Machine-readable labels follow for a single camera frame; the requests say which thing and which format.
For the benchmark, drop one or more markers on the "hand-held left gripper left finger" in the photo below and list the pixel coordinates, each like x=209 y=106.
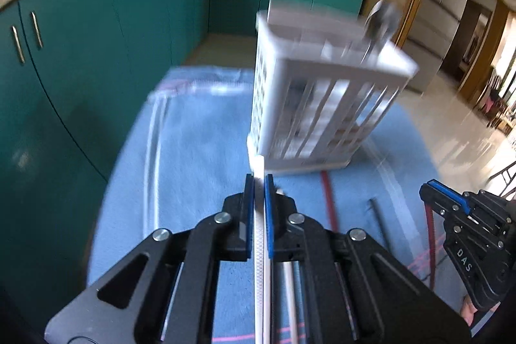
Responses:
x=248 y=215

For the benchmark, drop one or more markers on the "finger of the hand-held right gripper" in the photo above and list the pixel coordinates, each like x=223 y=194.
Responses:
x=447 y=194
x=437 y=203

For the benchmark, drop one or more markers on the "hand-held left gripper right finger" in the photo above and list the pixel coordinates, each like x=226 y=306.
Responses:
x=269 y=215

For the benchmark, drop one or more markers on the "white patterned chopstick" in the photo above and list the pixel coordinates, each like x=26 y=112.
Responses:
x=260 y=247

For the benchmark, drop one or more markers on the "white plastic utensil basket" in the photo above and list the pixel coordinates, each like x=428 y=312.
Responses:
x=306 y=50

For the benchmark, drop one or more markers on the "person's right hand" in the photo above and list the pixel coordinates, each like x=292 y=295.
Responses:
x=468 y=311

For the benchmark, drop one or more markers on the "red chopstick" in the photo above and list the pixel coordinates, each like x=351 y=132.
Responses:
x=430 y=239
x=328 y=199

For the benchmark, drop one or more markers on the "dark chopstick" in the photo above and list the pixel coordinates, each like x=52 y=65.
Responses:
x=377 y=213

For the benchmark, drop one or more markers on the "blue striped cloth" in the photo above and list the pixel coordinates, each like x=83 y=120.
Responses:
x=193 y=150

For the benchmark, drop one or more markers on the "dark wooden chair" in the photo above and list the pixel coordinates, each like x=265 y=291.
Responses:
x=496 y=104

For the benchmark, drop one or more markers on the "silver refrigerator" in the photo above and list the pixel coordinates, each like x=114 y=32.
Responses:
x=439 y=17

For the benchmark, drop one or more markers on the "metal spoon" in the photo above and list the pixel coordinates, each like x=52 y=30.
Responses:
x=381 y=19

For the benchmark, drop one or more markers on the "teal kitchen cabinets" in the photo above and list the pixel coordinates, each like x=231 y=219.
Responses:
x=100 y=45

